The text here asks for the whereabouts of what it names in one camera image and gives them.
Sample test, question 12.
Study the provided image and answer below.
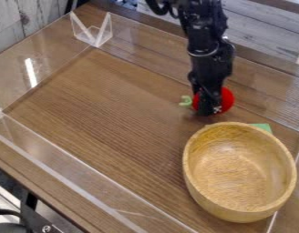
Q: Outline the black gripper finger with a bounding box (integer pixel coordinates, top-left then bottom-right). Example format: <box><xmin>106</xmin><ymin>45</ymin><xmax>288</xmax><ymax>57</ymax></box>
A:
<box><xmin>197</xmin><ymin>89</ymin><xmax>222</xmax><ymax>117</ymax></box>

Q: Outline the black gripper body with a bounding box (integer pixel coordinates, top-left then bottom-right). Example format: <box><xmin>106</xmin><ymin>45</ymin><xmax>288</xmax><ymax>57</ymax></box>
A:
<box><xmin>186</xmin><ymin>38</ymin><xmax>234</xmax><ymax>95</ymax></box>

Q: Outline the red plush strawberry toy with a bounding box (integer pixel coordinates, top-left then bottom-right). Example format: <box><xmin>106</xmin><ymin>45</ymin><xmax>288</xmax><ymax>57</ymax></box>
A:
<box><xmin>178</xmin><ymin>87</ymin><xmax>234</xmax><ymax>115</ymax></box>

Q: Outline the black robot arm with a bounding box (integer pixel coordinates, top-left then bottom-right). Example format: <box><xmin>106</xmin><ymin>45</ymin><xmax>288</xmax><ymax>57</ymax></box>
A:
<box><xmin>144</xmin><ymin>0</ymin><xmax>234</xmax><ymax>117</ymax></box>

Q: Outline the green sticky note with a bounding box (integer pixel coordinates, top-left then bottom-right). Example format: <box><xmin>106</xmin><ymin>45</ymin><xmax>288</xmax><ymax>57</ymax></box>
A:
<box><xmin>250</xmin><ymin>124</ymin><xmax>272</xmax><ymax>134</ymax></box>

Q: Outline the wooden bowl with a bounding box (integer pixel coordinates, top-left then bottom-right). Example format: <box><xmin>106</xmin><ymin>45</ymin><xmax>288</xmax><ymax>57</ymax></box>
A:
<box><xmin>182</xmin><ymin>122</ymin><xmax>296</xmax><ymax>223</ymax></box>

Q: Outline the clear acrylic corner bracket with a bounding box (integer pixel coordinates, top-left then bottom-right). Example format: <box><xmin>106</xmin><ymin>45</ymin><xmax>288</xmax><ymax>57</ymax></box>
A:
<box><xmin>69</xmin><ymin>13</ymin><xmax>113</xmax><ymax>48</ymax></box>

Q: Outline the clear acrylic tray wall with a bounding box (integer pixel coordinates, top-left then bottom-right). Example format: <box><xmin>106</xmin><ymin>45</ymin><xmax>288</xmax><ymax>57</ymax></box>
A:
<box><xmin>0</xmin><ymin>109</ymin><xmax>197</xmax><ymax>233</ymax></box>

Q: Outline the black cable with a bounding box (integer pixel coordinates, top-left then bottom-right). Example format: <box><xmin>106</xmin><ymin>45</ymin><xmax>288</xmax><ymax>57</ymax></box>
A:
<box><xmin>0</xmin><ymin>208</ymin><xmax>22</xmax><ymax>227</ymax></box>

